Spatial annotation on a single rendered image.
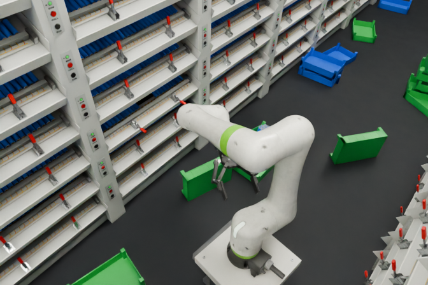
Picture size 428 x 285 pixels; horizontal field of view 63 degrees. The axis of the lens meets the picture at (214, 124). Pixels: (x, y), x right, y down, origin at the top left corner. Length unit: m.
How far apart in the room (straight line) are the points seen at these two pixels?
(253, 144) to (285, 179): 0.28
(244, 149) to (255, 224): 0.39
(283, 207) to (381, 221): 0.95
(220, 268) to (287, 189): 0.45
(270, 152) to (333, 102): 1.81
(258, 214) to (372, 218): 0.99
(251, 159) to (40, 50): 0.76
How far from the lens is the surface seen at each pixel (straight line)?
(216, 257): 1.56
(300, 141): 1.13
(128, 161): 1.84
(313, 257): 2.00
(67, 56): 1.30
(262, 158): 1.04
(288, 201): 1.37
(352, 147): 2.31
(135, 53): 1.52
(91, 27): 1.35
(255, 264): 1.49
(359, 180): 2.36
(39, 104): 1.37
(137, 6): 1.45
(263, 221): 1.37
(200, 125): 1.28
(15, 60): 1.26
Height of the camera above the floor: 1.75
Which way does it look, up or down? 45 degrees down
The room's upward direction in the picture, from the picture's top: 2 degrees clockwise
